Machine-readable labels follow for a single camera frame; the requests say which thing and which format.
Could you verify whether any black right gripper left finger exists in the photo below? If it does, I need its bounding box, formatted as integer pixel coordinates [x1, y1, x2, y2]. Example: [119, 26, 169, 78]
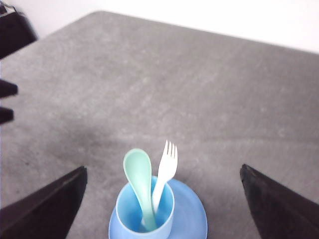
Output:
[0, 166, 87, 239]

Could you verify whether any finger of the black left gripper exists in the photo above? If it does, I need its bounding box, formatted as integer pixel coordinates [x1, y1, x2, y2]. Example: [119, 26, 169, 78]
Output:
[0, 79, 18, 98]
[0, 107, 14, 123]

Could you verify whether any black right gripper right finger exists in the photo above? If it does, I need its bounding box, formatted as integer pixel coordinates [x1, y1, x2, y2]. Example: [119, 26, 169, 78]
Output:
[240, 164, 319, 239]

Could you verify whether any light blue plastic cup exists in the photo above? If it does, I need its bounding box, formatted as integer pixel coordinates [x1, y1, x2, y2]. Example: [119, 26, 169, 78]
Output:
[109, 183, 176, 239]

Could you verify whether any mint green plastic spoon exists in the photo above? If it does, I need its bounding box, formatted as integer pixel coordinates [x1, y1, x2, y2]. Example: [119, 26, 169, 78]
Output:
[123, 148, 157, 232]

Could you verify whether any white plastic fork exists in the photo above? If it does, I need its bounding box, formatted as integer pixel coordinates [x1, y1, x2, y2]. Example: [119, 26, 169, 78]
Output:
[152, 140, 178, 214]

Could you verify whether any blue plastic plate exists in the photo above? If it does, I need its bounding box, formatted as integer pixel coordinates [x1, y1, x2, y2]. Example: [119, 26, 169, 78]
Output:
[108, 179, 208, 239]

